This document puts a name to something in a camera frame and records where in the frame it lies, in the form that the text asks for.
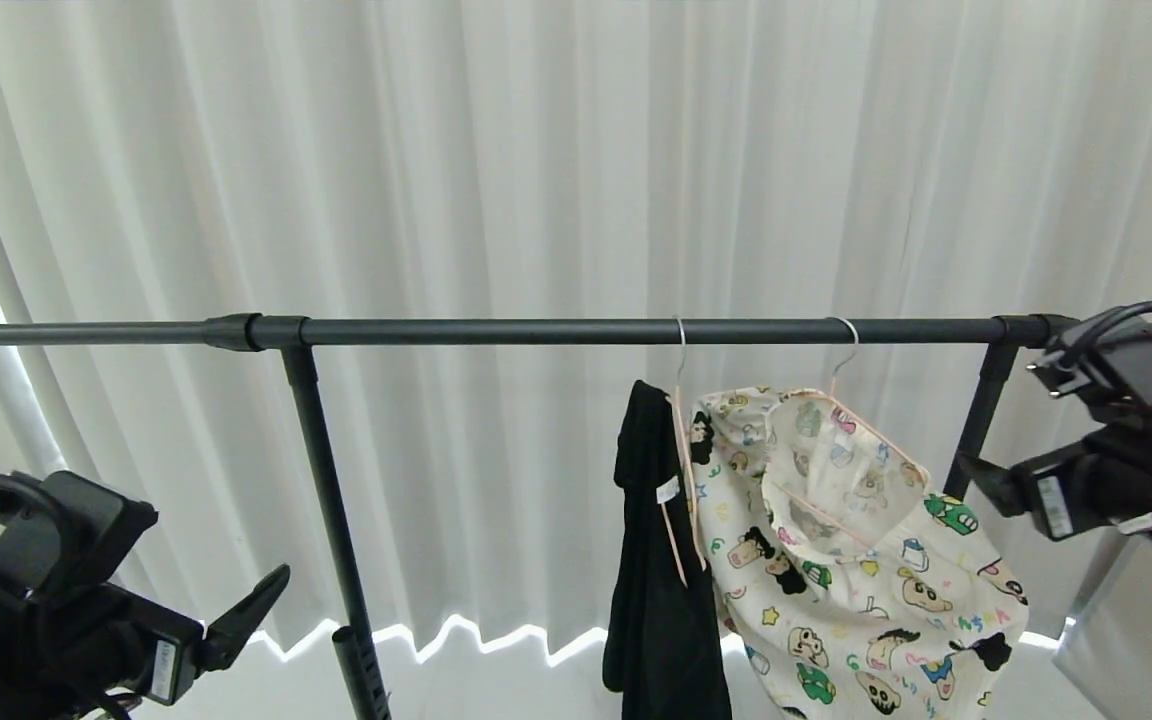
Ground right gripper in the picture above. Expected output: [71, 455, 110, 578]
[956, 438, 1152, 541]

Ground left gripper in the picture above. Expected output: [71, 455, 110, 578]
[0, 563, 292, 716]

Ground cream printed garment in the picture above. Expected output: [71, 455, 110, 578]
[688, 385, 1030, 720]

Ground pink clothes hanger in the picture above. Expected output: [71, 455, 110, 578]
[658, 317, 709, 588]
[771, 317, 932, 551]

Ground black garment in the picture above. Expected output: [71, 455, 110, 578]
[603, 380, 734, 720]

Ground black clothes rack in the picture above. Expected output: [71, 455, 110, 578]
[0, 313, 1152, 720]

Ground white curtain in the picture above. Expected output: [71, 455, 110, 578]
[0, 0, 1152, 666]

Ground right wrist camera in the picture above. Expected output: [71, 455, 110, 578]
[1026, 320, 1152, 453]

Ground black cable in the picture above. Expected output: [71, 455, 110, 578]
[1071, 300, 1152, 353]
[0, 474, 82, 561]

